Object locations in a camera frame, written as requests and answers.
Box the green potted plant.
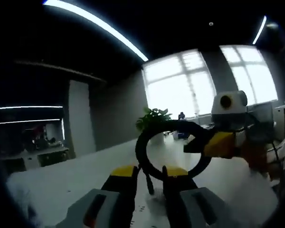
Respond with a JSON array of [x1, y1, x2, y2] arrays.
[[135, 107, 173, 147]]

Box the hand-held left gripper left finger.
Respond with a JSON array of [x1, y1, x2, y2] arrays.
[[58, 165, 140, 228]]

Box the blue box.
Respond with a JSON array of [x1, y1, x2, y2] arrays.
[[172, 132, 189, 140]]

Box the row of white office desks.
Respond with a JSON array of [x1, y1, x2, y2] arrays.
[[1, 146, 70, 172]]

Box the white desk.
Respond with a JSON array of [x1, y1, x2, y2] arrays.
[[6, 135, 280, 228]]

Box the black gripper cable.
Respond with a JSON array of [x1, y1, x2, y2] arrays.
[[269, 139, 285, 166]]

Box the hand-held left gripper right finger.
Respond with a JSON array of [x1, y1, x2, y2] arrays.
[[162, 165, 232, 228]]

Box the person's right hand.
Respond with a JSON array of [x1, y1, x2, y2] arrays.
[[234, 137, 277, 178]]

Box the long ceiling light strip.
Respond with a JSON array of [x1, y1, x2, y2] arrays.
[[42, 0, 150, 62]]

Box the bright window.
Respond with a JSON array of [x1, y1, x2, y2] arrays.
[[142, 48, 217, 120], [219, 44, 279, 107]]

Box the black charger cable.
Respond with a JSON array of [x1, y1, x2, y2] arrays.
[[134, 120, 212, 196]]

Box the grey monitor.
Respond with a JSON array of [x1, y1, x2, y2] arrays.
[[247, 102, 277, 143]]

